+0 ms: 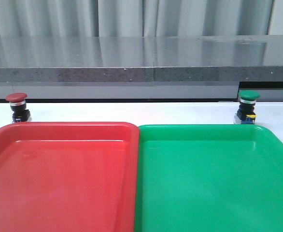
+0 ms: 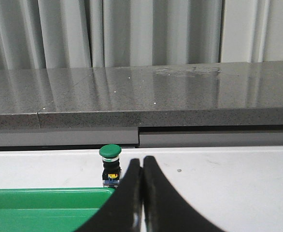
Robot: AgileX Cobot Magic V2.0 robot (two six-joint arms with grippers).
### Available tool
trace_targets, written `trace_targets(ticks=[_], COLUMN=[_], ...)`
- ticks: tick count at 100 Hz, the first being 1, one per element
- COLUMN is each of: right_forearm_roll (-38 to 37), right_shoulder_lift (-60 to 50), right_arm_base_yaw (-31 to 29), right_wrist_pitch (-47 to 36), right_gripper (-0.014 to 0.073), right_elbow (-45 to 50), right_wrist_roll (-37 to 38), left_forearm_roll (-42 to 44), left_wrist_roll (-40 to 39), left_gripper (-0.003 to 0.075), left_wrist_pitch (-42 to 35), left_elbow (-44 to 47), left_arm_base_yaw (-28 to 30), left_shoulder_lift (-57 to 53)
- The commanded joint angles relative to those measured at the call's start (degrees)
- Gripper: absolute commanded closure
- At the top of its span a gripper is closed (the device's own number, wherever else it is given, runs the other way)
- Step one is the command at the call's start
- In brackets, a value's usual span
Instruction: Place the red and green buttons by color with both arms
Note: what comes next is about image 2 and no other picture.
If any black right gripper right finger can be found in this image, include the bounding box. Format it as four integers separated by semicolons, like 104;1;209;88
143;156;222;232

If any green mushroom push button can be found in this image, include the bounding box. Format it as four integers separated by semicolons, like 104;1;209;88
99;144;122;189

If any grey stone counter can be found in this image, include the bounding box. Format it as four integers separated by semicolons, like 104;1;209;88
0;61;283;149

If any green plastic tray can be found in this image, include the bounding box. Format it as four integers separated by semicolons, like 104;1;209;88
0;188;114;232

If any white pleated curtain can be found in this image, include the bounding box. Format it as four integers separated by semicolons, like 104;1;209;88
0;0;283;70

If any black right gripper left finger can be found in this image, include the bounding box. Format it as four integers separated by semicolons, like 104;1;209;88
77;159;142;232

